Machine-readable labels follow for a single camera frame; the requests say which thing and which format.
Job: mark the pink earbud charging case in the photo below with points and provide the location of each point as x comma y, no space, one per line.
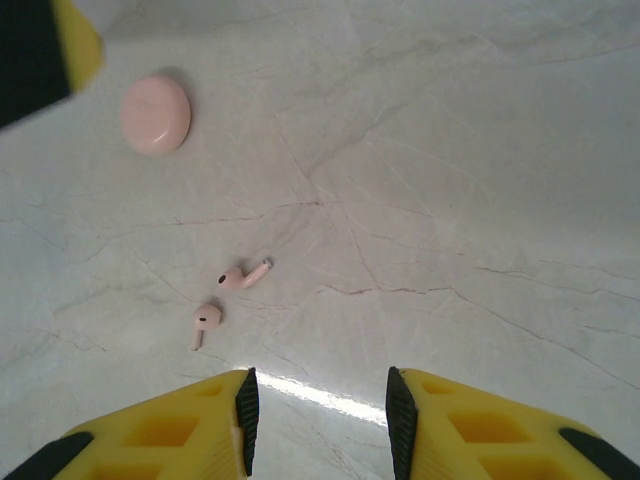
155,115

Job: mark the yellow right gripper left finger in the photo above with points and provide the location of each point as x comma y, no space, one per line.
100,450

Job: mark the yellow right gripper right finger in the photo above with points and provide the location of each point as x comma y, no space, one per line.
430,450

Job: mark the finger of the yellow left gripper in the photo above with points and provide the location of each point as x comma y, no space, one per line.
30,50

